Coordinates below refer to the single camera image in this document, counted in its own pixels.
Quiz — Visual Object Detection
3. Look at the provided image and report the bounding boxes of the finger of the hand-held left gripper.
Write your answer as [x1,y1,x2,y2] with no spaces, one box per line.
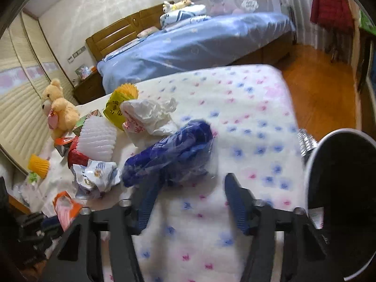
[19,212,63,243]

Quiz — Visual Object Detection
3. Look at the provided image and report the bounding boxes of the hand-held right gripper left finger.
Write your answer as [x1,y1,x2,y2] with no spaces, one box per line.
[41,179,161,282]

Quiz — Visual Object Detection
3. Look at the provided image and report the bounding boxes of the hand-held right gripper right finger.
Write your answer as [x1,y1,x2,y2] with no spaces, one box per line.
[225,173,345,282]

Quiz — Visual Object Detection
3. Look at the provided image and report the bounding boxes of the orange snack packet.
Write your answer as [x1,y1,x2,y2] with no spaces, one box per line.
[53,191,83,231]

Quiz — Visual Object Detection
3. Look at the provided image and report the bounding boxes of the blue plastic bag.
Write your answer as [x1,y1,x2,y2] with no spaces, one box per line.
[121,119,219,187]

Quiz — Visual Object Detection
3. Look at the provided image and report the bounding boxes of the red foil wrapper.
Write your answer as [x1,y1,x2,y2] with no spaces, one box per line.
[67,141,89,168]

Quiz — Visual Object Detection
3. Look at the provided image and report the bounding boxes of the white round trash bin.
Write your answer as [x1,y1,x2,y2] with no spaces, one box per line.
[304,129,376,281]

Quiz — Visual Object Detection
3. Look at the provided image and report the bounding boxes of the yellow snack packet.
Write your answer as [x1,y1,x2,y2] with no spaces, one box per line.
[103,90,130,131]

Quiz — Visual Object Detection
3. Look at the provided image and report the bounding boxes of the clear plastic wrapper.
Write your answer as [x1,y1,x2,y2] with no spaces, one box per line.
[13,180,44,212]

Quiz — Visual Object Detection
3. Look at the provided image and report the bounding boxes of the crumpled white wrapper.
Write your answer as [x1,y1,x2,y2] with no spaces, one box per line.
[72,159,121,199]

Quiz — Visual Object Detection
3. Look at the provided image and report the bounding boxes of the yellow spiky ball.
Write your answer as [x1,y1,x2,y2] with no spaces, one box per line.
[28,153,50,179]

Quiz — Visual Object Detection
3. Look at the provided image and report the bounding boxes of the white foam fruit net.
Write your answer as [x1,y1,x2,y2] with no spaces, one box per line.
[78,116,117,161]

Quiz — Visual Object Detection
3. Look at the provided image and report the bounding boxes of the silver foil packet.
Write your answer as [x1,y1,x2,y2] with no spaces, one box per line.
[298,129,319,157]

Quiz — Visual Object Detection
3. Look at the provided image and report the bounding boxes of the white plastic bag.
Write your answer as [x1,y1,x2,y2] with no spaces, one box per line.
[120,98,178,147]

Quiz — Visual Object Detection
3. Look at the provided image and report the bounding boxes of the green printed carton box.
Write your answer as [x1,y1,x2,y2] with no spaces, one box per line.
[73,109,102,134]

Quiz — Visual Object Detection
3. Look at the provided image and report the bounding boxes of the yellow foam fruit net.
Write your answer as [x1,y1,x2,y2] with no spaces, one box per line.
[117,83,139,100]

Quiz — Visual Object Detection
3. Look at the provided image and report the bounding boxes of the tan teddy bear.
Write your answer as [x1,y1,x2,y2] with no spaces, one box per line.
[41,79,80,140]

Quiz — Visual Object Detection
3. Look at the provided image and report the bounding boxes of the wooden nightstand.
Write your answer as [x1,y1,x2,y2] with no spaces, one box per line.
[72,72,107,105]

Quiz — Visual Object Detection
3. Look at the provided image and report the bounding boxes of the sliding wardrobe doors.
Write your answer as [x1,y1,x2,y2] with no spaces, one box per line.
[0,11,77,180]

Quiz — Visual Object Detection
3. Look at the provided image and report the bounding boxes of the bed with blue sheet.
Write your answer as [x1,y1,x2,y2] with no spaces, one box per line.
[97,13,296,95]

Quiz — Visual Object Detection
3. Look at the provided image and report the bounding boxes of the small pink pillow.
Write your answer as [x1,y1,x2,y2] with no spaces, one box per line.
[137,26,159,39]

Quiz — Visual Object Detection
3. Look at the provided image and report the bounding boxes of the wooden headboard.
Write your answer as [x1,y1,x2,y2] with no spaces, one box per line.
[86,4,165,62]

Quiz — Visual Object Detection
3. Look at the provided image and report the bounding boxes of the dark wooden coat rack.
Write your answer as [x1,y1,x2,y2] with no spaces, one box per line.
[319,0,344,64]

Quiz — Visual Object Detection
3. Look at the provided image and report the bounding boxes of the black glass cabinet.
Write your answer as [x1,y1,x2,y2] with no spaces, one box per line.
[354,26,376,95]

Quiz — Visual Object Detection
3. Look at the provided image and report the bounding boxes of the folded white blue quilt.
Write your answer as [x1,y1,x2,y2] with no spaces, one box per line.
[160,4,208,27]

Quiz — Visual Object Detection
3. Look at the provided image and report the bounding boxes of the yellow white plush toys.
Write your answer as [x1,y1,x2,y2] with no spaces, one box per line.
[163,0,195,13]

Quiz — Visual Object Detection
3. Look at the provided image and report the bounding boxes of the red puffer jacket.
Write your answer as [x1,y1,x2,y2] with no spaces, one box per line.
[310,0,355,30]

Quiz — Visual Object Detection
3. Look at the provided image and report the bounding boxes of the stack of green boxes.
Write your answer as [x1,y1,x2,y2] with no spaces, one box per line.
[359,10,376,35]

